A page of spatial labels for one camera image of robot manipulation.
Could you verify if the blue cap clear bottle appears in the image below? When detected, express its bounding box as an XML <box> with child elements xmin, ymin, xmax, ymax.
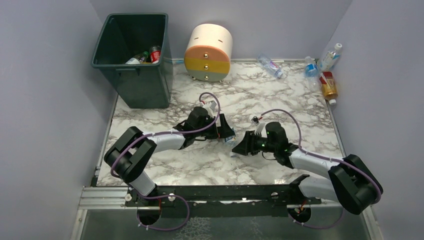
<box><xmin>304</xmin><ymin>56</ymin><xmax>320</xmax><ymax>91</ymax></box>

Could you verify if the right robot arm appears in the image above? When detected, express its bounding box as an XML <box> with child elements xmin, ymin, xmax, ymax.
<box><xmin>232</xmin><ymin>121</ymin><xmax>384</xmax><ymax>215</ymax></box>

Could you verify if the dark green plastic bin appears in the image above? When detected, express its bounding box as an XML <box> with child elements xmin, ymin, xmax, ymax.
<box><xmin>90</xmin><ymin>13</ymin><xmax>174</xmax><ymax>109</ymax></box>

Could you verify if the green label water bottle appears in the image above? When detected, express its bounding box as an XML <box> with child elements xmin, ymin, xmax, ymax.
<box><xmin>125</xmin><ymin>51</ymin><xmax>149</xmax><ymax>65</ymax></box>

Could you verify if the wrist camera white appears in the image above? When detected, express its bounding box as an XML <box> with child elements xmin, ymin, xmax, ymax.
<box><xmin>200</xmin><ymin>100</ymin><xmax>218</xmax><ymax>117</ymax></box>
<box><xmin>251</xmin><ymin>115</ymin><xmax>265</xmax><ymax>135</ymax></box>

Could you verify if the red label clear bottle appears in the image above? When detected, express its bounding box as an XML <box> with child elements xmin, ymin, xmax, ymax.
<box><xmin>149</xmin><ymin>45</ymin><xmax>162</xmax><ymax>64</ymax></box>

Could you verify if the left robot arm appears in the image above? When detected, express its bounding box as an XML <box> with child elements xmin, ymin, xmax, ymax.
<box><xmin>103</xmin><ymin>106</ymin><xmax>236</xmax><ymax>197</ymax></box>

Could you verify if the aluminium frame rail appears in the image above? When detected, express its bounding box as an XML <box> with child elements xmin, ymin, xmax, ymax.
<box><xmin>78</xmin><ymin>185</ymin><xmax>373</xmax><ymax>211</ymax></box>

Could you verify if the clear bottle at back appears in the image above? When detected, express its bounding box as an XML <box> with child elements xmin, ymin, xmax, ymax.
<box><xmin>256</xmin><ymin>53</ymin><xmax>287</xmax><ymax>79</ymax></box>

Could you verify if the upright white cap bottle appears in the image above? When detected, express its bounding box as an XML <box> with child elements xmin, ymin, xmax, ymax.
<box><xmin>317</xmin><ymin>43</ymin><xmax>343</xmax><ymax>72</ymax></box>

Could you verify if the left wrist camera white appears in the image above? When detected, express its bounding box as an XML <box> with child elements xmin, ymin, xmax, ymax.
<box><xmin>200</xmin><ymin>100</ymin><xmax>218</xmax><ymax>117</ymax></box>

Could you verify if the amber tea bottle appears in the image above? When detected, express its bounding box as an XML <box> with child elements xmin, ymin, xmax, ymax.
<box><xmin>319</xmin><ymin>71</ymin><xmax>338</xmax><ymax>106</ymax></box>

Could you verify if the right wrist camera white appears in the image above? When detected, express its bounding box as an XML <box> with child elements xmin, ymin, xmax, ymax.
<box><xmin>251</xmin><ymin>115</ymin><xmax>265</xmax><ymax>135</ymax></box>

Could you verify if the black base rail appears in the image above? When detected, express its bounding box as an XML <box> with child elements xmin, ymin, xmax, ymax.
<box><xmin>125</xmin><ymin>184</ymin><xmax>322</xmax><ymax>218</ymax></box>

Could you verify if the round pastel drawer cabinet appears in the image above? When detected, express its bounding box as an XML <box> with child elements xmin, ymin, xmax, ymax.
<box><xmin>183</xmin><ymin>23</ymin><xmax>233</xmax><ymax>83</ymax></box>

